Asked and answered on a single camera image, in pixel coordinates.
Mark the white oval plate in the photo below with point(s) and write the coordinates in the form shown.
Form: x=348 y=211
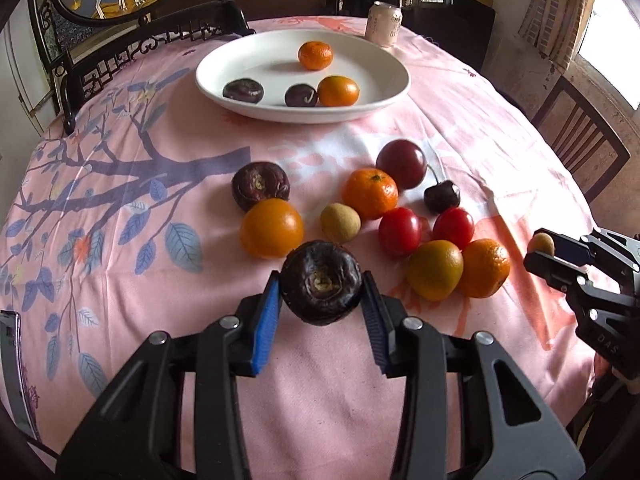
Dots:
x=280 y=60

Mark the orange mandarin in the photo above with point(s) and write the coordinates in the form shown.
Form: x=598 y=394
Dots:
x=315 y=55
x=370 y=192
x=483 y=267

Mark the brown wooden chair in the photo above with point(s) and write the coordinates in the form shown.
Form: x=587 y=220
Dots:
x=580 y=130

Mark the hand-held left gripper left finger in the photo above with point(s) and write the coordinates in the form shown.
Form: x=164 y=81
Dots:
x=265 y=325

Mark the red cherry tomato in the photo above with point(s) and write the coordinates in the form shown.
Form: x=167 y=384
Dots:
x=453 y=227
x=399 y=231

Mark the pink floral tablecloth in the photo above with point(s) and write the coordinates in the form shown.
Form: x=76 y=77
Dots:
x=150 y=170

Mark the smartphone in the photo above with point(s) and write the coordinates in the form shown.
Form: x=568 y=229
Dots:
x=12 y=370

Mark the beige patterned curtain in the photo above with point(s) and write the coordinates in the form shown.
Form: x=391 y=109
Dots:
x=555 y=15

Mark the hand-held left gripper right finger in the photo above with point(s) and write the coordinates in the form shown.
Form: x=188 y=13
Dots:
x=375 y=327

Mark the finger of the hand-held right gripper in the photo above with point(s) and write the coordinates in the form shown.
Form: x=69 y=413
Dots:
x=552 y=267
x=570 y=251

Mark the black panel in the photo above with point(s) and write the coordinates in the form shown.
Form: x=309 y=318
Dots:
x=445 y=35

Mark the dark water chestnut white sprout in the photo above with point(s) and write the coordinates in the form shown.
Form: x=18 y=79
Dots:
x=300 y=96

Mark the dark red plum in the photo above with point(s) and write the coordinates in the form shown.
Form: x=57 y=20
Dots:
x=401 y=163

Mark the dark cherry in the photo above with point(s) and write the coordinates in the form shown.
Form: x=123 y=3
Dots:
x=442 y=196

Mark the smooth orange kumquat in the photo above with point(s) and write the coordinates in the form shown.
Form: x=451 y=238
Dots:
x=271 y=227
x=338 y=91

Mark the pale drink can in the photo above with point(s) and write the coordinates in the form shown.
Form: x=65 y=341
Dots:
x=384 y=24

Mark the yellowish orange kumquat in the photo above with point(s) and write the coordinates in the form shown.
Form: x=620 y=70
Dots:
x=434 y=269

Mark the small tan longan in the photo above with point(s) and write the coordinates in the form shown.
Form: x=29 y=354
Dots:
x=340 y=222
x=541 y=244

